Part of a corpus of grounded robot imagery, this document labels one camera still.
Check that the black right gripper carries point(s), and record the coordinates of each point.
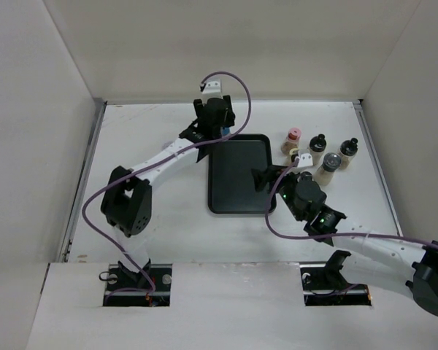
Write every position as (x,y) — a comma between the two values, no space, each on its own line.
(261,178)

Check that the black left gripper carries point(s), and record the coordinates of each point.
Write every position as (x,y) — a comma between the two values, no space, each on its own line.
(228,120)

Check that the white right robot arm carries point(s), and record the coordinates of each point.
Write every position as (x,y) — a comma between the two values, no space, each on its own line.
(406,266)

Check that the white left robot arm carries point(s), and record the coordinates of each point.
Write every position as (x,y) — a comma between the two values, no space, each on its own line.
(128,205)

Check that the yellow cap spice bottle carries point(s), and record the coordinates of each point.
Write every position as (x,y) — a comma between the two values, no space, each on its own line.
(292,155)

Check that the small dark spice bottle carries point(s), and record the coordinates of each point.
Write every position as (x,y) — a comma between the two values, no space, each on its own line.
(306,177)

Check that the black rectangular tray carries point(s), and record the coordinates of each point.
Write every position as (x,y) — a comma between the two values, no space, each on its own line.
(231,188)

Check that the pink cap spice bottle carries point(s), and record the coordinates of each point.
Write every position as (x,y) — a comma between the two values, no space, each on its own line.
(291,140)

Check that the black pump bottle left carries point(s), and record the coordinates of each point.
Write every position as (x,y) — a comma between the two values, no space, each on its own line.
(316,148)

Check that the black pump bottle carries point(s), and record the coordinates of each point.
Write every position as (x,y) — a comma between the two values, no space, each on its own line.
(316,148)
(347,151)

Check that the black pump bottle right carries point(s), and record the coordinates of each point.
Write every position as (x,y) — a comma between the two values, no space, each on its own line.
(347,151)

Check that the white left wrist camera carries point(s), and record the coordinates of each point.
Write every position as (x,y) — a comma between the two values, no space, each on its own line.
(211,88)

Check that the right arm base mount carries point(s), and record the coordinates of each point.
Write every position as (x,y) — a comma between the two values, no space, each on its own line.
(324,285)

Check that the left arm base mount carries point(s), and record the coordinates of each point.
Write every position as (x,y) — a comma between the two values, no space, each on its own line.
(127,288)

